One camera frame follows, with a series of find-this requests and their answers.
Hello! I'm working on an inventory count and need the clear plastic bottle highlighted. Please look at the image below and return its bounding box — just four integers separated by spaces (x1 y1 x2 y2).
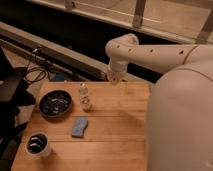
79 83 92 111

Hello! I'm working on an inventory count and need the black cable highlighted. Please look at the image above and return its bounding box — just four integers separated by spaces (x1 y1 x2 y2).
23 47 52 85

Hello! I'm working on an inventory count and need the blue sponge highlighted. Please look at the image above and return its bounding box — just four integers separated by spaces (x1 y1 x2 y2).
71 117 88 138

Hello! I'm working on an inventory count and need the dark bowl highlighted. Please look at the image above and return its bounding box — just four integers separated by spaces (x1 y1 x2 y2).
39 90 72 118

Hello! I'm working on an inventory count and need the black equipment on left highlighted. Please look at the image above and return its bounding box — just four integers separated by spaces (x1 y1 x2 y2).
0 47 35 171

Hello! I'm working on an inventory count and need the white cup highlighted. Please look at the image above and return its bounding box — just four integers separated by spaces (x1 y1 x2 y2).
26 132 51 157

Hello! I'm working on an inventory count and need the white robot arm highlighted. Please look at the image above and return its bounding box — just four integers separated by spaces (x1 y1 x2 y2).
105 34 213 171

